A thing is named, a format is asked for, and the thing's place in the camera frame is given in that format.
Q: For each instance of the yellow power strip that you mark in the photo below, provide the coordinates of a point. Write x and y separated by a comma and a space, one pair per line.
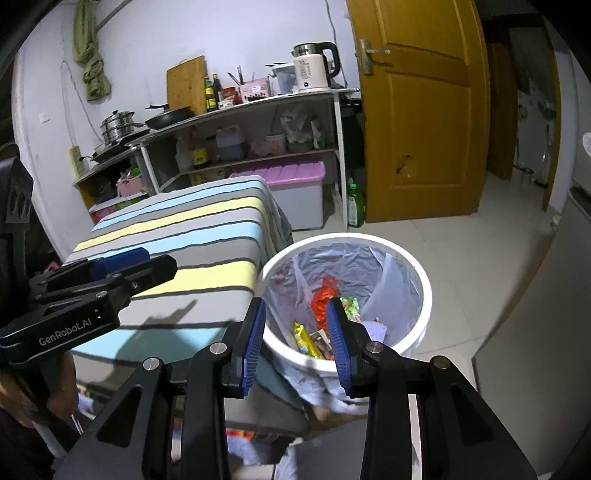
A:
75, 159

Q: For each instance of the crumpled plastic bags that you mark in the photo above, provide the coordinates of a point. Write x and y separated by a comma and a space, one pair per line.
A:
300, 129

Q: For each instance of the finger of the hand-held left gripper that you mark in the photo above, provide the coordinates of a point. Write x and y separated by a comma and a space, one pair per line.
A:
120, 258
147, 272

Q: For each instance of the grey cabinet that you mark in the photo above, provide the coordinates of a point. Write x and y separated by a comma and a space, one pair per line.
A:
531, 369

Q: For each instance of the black induction cooker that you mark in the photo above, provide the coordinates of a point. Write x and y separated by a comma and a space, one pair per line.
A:
117, 145

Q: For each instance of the low wooden shelf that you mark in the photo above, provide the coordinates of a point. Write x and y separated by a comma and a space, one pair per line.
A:
92, 173

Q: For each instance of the white trash bin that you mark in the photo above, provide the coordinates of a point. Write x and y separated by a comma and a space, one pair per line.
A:
427, 300

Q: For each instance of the grey metal shelf unit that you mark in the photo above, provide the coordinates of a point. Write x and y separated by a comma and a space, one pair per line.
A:
258, 102

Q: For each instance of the wooden door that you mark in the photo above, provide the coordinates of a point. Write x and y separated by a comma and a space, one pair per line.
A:
415, 115

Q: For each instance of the wooden cutting board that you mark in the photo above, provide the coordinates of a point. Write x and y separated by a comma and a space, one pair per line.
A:
187, 90

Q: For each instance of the pink basket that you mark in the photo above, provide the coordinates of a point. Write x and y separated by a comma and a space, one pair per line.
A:
129, 184

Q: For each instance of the hanging green cloth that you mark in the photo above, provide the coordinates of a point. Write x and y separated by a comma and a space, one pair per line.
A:
92, 60

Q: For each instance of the pink utensil box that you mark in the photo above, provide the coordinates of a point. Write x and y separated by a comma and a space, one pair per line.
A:
256, 87

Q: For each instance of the dark sauce bottle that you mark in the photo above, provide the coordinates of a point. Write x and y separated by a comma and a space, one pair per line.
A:
218, 92

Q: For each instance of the red plastic bag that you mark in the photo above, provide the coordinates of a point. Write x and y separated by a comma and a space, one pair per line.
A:
323, 300

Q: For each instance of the lilac patterned bed sheet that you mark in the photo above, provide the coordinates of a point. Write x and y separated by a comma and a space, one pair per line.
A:
244, 454

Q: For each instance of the striped cloth covered table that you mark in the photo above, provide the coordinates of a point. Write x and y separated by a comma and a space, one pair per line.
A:
207, 217

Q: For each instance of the lilac plastic wrapper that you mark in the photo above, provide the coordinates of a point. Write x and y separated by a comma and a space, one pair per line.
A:
376, 330

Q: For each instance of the green plastic bottle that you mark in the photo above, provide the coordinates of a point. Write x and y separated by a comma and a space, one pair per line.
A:
355, 205

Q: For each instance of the person's left hand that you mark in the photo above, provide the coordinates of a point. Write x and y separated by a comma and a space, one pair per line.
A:
64, 387

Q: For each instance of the red sauce jar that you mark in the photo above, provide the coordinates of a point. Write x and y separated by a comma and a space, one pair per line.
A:
228, 94

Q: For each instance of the black frying pan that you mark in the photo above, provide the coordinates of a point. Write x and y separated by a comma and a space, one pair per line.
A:
168, 117

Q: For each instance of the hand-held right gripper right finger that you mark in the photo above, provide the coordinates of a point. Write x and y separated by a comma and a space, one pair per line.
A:
339, 350

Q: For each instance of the pink lidded storage box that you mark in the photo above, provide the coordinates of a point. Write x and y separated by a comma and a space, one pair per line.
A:
286, 175

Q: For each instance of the round white sticker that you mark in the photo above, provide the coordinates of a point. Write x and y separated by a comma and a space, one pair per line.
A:
586, 143

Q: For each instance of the colourful woven mat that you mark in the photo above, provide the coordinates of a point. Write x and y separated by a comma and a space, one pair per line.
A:
240, 436

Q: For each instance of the grey plastic jug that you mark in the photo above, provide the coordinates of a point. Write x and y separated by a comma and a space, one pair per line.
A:
230, 143

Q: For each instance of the gold snack packet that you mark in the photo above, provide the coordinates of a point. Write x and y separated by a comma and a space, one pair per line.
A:
302, 339

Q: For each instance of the dark chopsticks bundle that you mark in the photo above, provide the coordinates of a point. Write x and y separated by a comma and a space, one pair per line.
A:
240, 74

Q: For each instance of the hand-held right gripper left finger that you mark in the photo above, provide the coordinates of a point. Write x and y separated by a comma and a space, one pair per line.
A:
253, 350

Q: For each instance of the green oil bottle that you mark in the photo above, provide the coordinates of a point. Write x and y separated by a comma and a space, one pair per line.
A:
210, 94

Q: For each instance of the clear storage container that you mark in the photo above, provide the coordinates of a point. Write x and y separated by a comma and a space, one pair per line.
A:
286, 78

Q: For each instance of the white electric kettle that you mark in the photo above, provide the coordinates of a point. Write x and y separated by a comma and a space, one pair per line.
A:
314, 67

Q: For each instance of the yellow label bottle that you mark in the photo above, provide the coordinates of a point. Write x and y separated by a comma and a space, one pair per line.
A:
199, 154

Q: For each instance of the steel steamer pot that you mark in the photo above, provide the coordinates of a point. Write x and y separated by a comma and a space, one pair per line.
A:
117, 124

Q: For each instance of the green snack packet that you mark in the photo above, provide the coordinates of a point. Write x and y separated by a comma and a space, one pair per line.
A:
352, 308

